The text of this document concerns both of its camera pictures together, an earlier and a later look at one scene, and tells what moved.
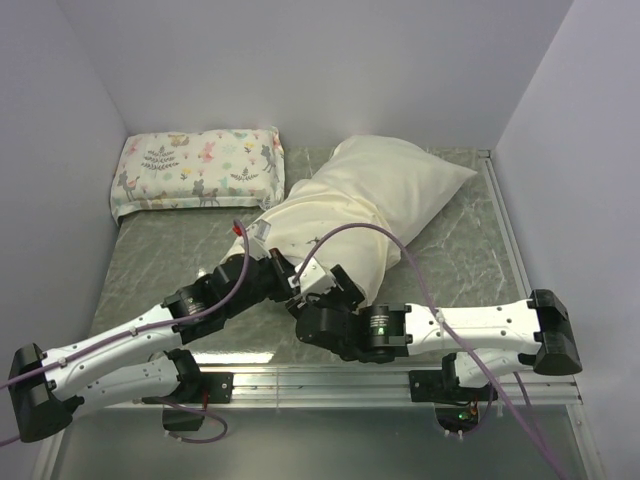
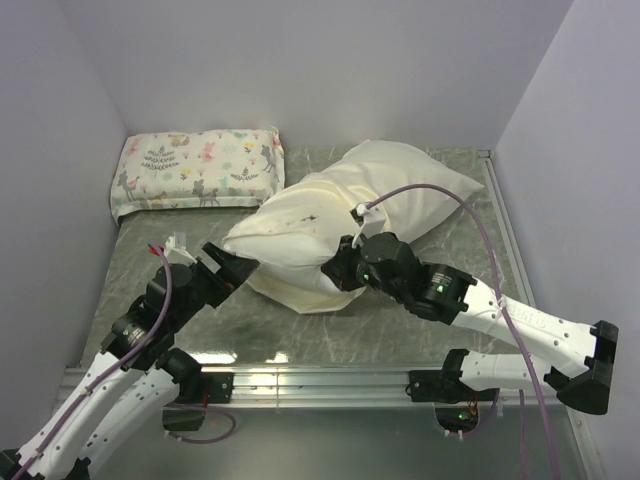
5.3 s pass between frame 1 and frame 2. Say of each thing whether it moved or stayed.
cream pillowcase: moved
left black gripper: moved
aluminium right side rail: stayed
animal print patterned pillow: stayed
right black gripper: moved
